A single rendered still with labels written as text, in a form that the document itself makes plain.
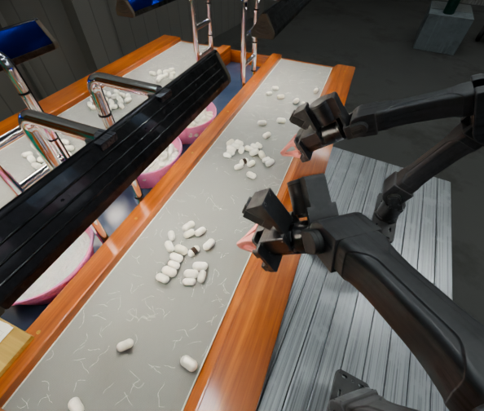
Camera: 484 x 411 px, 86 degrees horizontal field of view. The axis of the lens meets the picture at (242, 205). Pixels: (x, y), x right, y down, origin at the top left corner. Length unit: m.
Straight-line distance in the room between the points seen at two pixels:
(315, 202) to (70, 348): 0.56
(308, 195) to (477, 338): 0.24
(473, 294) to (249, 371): 1.52
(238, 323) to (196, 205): 0.37
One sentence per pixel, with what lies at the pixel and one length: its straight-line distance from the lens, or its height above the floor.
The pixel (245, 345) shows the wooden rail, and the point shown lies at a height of 0.76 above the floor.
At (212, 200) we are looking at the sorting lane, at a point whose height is 0.74.
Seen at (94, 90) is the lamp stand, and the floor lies 1.09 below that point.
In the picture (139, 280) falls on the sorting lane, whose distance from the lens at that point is 0.70.
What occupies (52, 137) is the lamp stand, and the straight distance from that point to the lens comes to 0.90.
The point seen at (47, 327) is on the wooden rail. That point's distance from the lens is 0.71.
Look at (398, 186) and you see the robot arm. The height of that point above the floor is 0.83.
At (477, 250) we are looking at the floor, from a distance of 2.13.
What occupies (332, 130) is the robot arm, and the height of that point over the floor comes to 0.94.
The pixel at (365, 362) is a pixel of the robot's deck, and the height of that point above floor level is 0.67.
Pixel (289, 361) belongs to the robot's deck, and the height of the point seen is 0.67.
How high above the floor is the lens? 1.34
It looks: 49 degrees down
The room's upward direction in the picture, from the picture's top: 2 degrees clockwise
